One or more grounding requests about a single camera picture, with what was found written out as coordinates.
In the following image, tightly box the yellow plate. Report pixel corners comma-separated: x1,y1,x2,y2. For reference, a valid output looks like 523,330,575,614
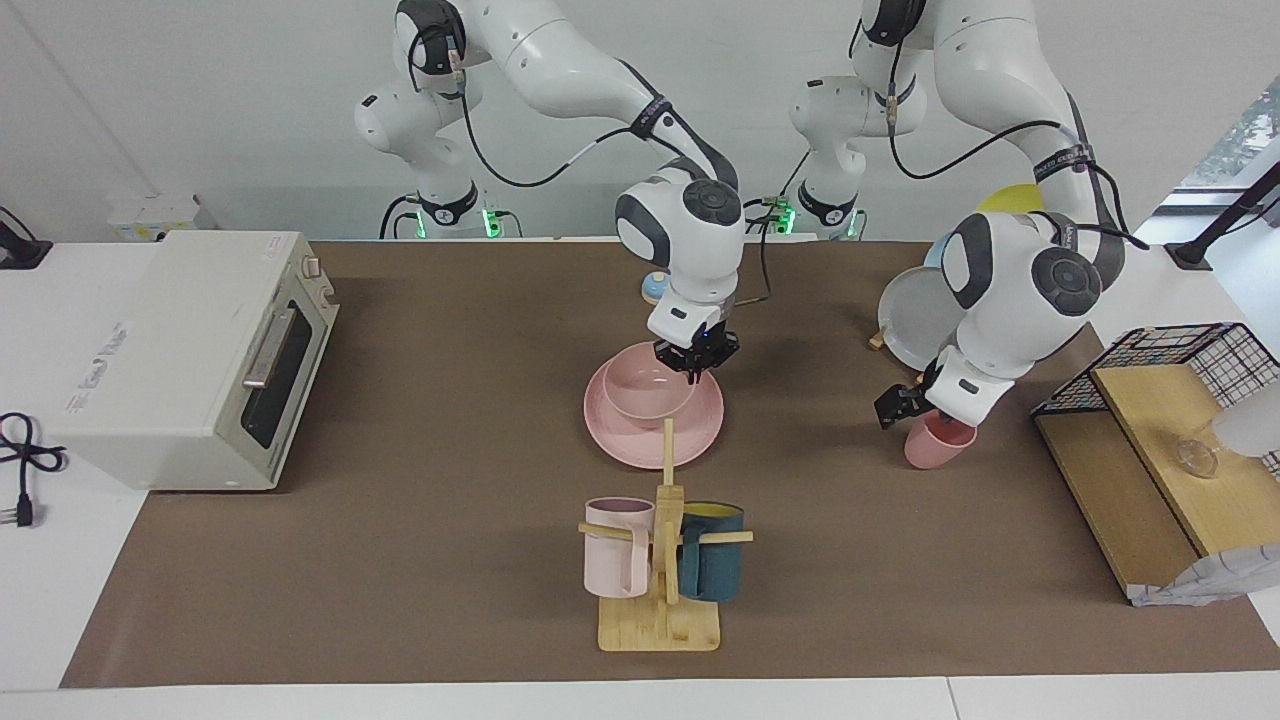
974,183,1047,217

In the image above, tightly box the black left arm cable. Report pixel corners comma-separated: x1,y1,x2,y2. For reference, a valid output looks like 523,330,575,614
850,20,1153,253

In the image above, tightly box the brown table mat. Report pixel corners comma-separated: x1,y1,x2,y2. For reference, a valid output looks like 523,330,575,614
60,240,1280,690

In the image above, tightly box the beige toaster oven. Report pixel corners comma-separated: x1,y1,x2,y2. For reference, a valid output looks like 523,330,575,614
44,230,341,494

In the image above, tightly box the wooden mug tree stand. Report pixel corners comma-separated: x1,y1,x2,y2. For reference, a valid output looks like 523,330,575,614
578,418,755,654

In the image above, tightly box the white box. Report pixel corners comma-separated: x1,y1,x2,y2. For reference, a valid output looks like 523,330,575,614
106,194,217,242

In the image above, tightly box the grey plate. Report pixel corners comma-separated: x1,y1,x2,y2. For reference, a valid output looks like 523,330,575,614
877,267,968,372

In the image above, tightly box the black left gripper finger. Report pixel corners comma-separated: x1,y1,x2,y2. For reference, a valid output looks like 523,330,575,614
874,381,939,432

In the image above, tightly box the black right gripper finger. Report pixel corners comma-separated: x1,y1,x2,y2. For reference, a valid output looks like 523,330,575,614
654,339,702,387
700,328,742,374

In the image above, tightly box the clear glass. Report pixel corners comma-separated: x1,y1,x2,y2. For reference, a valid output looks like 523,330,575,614
1174,434,1222,480

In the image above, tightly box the wooden shelf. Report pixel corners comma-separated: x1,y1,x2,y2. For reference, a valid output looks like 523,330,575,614
1033,363,1280,608

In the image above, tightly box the black stand with pole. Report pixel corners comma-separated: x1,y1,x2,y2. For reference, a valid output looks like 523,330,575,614
1163,160,1280,272

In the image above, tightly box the pink mug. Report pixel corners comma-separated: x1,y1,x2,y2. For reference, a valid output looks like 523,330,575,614
582,496,657,600

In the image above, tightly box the dark teal mug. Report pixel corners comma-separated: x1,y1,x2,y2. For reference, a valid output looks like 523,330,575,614
677,501,747,604

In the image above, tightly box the white marbled sheet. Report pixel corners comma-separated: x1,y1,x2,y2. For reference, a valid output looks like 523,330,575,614
1129,542,1280,609

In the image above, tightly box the pink bowl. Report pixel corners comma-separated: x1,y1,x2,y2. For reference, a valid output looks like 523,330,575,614
603,354,699,424

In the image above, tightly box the thin black table cable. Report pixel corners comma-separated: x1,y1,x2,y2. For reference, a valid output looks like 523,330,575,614
742,198,803,307

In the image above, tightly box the black power cord with plug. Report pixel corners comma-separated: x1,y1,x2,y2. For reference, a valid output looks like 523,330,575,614
0,411,68,530

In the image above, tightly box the black stand base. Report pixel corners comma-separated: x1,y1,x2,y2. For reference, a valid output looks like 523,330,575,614
0,206,54,272

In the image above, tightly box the pink speckled plate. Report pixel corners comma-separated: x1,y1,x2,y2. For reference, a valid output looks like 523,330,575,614
584,342,725,471

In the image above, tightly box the pink tumbler cup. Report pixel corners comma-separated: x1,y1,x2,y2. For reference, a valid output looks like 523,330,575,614
904,408,979,471

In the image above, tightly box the black wire basket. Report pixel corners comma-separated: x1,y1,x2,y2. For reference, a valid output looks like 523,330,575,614
1031,321,1280,483

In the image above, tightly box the white plastic object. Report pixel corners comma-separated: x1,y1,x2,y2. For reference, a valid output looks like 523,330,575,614
1211,384,1280,457

